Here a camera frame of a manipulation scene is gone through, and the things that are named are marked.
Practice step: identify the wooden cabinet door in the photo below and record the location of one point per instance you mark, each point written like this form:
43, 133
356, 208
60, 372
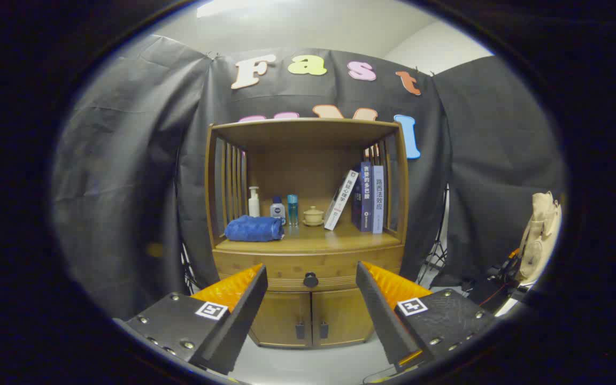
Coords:
286, 321
340, 318

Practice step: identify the dark blue book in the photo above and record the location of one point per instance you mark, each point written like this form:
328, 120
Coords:
366, 198

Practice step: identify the black device with orange tip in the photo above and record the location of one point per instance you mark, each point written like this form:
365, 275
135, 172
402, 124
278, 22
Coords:
500, 278

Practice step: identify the beige lidded teacup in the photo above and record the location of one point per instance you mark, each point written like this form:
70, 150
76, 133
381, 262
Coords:
313, 216

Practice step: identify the wooden cabinet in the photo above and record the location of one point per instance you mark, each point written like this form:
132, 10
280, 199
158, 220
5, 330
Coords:
308, 176

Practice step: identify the wooden drawer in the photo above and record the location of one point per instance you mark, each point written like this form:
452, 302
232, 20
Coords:
286, 264

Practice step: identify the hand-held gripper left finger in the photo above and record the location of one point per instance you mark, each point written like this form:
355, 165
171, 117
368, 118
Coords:
244, 315

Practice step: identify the blue rolled towel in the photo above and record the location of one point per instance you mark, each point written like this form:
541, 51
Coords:
254, 229

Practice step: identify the clear blue bottle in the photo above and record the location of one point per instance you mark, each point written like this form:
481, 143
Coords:
292, 211

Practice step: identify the pale purple book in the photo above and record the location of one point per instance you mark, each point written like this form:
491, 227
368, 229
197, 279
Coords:
378, 200

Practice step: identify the black drawer knob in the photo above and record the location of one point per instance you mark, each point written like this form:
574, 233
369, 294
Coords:
310, 279

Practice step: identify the white pump bottle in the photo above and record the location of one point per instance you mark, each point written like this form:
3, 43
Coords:
254, 206

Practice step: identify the black tripod stand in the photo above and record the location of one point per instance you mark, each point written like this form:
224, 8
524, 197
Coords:
436, 251

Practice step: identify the white book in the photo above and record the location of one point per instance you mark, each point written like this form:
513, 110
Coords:
340, 200

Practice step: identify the white blue-capped lotion bottle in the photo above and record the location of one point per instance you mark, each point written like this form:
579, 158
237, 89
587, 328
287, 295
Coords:
277, 210

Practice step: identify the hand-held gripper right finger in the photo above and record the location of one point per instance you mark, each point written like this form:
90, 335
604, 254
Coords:
377, 315

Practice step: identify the beige bag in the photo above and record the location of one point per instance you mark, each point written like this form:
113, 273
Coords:
540, 235

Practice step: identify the wooden countertop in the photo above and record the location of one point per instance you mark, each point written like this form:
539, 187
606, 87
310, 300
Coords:
329, 238

